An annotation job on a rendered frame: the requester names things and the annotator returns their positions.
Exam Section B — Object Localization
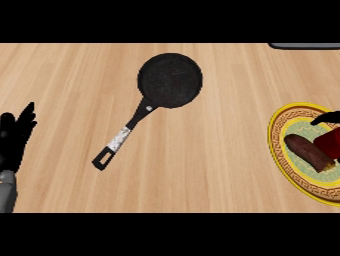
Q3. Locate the dark grey appliance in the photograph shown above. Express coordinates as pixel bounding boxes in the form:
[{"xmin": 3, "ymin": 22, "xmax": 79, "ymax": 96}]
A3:
[{"xmin": 267, "ymin": 42, "xmax": 340, "ymax": 51}]

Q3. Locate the black frying pan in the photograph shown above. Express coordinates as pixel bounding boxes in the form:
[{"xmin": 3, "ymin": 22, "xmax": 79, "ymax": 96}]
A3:
[{"xmin": 90, "ymin": 52, "xmax": 203, "ymax": 172}]

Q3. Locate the red can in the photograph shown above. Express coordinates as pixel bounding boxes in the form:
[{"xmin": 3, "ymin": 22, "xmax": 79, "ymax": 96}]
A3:
[{"xmin": 311, "ymin": 126, "xmax": 340, "ymax": 160}]

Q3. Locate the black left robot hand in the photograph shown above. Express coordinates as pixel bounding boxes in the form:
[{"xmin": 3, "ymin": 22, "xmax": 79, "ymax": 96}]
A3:
[{"xmin": 0, "ymin": 101, "xmax": 38, "ymax": 182}]

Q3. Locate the brown sausage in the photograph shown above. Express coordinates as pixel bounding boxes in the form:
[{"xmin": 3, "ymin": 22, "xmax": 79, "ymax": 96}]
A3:
[{"xmin": 282, "ymin": 133, "xmax": 336, "ymax": 174}]

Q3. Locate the yellow patterned plate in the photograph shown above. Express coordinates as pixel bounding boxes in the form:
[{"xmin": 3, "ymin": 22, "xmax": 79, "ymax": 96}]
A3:
[{"xmin": 265, "ymin": 101, "xmax": 340, "ymax": 208}]

